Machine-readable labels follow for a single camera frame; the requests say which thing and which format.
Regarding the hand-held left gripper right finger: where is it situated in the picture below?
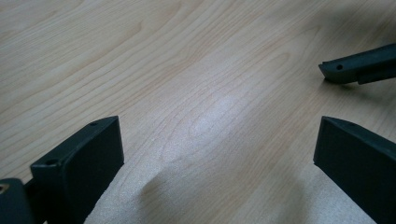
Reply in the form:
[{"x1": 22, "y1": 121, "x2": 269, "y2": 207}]
[{"x1": 313, "y1": 115, "x2": 396, "y2": 224}]

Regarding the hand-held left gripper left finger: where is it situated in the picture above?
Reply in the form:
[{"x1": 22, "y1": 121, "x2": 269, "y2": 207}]
[{"x1": 30, "y1": 115, "x2": 125, "y2": 224}]

